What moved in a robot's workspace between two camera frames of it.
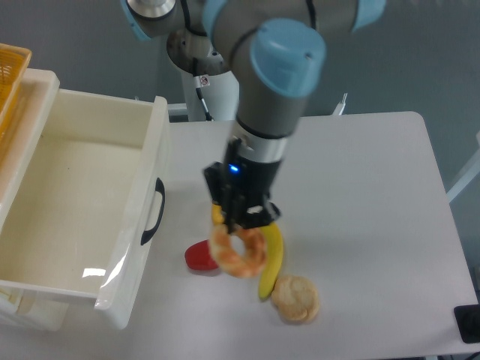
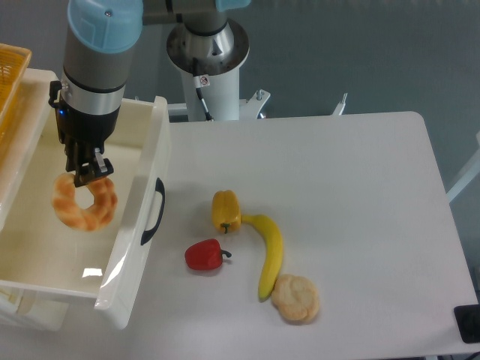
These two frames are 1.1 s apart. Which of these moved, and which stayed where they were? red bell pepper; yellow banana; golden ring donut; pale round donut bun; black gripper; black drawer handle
Moved: black gripper; golden ring donut
Stayed: yellow banana; pale round donut bun; red bell pepper; black drawer handle
